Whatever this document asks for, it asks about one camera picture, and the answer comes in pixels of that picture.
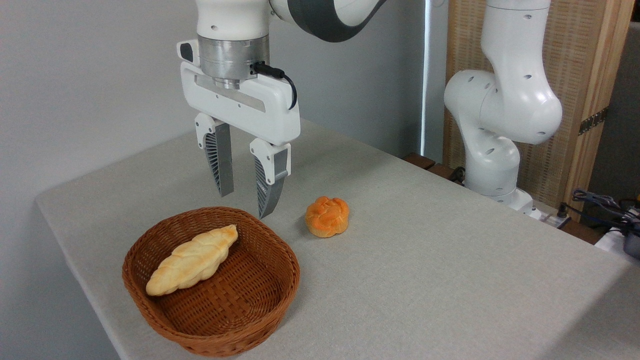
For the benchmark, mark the metal screen hinge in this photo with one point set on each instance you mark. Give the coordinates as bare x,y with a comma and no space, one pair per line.
593,120

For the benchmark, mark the dark grey plastic device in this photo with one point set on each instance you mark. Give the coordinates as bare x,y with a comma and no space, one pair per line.
633,245

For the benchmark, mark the brown woven wicker basket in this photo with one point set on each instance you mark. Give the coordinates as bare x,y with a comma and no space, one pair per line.
235,305

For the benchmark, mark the round orange bread bun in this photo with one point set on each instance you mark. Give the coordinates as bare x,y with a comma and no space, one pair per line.
327,216

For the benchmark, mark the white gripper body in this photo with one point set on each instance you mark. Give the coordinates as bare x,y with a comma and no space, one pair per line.
260,107

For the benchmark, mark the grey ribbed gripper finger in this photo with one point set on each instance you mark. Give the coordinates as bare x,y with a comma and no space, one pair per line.
270,175
222,160

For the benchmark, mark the wooden folding screen panel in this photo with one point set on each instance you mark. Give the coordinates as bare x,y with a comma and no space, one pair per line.
575,55

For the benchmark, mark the long pale braided bread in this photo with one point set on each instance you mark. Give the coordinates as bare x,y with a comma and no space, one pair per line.
192,261

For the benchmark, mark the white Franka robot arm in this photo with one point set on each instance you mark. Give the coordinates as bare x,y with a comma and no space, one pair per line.
505,100

